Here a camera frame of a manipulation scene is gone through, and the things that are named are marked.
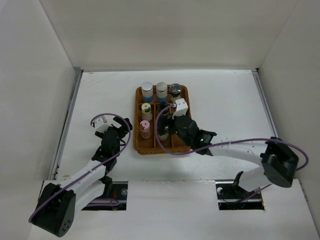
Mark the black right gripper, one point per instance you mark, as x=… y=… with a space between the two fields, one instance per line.
x=163 y=121

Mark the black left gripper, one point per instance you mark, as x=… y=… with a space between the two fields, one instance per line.
x=123 y=129

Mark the black knob cap jar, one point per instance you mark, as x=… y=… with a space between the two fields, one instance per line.
x=165 y=127

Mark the dark cap brown spice jar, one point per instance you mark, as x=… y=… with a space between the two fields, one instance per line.
x=166 y=113

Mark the yellow cap spice bottle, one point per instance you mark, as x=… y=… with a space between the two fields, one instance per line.
x=146 y=112

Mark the pink cap spice bottle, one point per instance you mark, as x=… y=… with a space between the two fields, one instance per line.
x=145 y=130

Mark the tall blue label bottle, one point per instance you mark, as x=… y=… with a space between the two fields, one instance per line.
x=162 y=92

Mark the black cap sugar grinder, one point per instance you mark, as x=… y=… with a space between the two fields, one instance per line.
x=175 y=92

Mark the blue label silver cap bottle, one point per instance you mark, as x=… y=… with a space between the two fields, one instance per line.
x=147 y=92

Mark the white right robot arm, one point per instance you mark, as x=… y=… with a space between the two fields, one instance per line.
x=275 y=162

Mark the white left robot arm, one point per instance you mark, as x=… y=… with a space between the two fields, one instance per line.
x=59 y=202

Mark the brown wicker divided basket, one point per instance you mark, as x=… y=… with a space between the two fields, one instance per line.
x=150 y=146

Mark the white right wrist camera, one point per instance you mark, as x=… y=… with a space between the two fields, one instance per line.
x=181 y=108

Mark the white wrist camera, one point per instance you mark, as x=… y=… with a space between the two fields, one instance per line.
x=100 y=125
x=181 y=108

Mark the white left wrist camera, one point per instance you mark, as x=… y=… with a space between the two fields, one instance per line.
x=100 y=125

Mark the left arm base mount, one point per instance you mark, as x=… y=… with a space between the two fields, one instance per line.
x=114 y=197

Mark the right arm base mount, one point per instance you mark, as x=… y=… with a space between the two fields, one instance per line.
x=231 y=197

